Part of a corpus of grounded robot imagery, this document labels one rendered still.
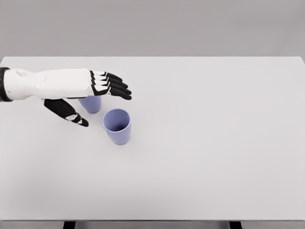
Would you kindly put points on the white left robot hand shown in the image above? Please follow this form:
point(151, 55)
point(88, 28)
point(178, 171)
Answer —
point(69, 82)

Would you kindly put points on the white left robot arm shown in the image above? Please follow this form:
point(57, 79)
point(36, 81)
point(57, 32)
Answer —
point(20, 83)

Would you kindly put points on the lilac plastic cup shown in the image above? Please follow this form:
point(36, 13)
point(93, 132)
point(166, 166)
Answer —
point(117, 127)
point(91, 104)

